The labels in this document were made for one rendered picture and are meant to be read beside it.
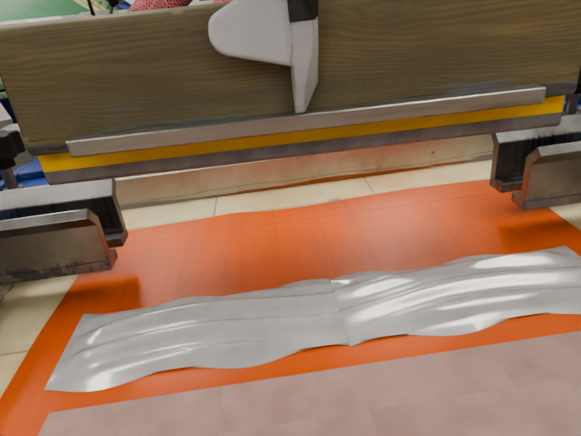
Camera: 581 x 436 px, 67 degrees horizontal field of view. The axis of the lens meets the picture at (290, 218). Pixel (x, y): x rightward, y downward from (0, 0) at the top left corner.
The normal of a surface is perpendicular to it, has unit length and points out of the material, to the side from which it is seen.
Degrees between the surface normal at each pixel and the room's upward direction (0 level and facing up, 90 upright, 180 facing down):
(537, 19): 90
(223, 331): 33
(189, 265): 0
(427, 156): 90
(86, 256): 90
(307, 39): 103
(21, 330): 0
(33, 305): 0
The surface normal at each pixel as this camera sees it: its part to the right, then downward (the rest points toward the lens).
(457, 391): -0.11, -0.89
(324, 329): -0.05, -0.47
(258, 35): 0.08, 0.33
